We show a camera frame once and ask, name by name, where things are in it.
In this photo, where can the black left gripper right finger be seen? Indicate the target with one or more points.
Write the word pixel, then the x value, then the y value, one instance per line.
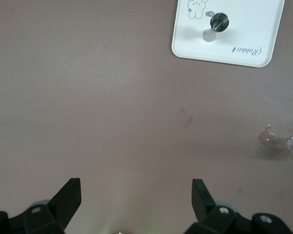
pixel 222 219

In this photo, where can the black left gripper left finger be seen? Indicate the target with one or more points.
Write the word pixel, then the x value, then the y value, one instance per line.
pixel 39 219

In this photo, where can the steel double jigger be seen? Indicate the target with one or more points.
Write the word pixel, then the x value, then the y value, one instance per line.
pixel 219 20

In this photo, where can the brown table cover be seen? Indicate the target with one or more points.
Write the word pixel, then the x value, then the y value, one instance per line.
pixel 88 97

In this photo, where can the cream rabbit print tray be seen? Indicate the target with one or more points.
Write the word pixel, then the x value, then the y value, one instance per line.
pixel 254 29

